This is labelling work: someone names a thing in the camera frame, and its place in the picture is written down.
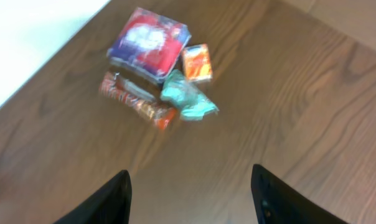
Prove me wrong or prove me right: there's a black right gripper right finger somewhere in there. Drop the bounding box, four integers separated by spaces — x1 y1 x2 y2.
251 164 347 224

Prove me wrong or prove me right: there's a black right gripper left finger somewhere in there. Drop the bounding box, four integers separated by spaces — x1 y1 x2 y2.
54 170 132 224

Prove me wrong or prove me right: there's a brown red chocolate bar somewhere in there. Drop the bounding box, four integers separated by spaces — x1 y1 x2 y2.
99 72 177 130

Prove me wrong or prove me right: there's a green wet wipes packet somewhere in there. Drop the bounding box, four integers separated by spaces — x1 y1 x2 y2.
160 69 219 121

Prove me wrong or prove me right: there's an orange snack packet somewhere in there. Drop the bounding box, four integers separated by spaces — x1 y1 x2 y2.
182 44 213 82

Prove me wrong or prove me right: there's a purple pink tissue pack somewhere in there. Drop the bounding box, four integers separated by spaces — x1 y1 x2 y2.
107 7 191 85

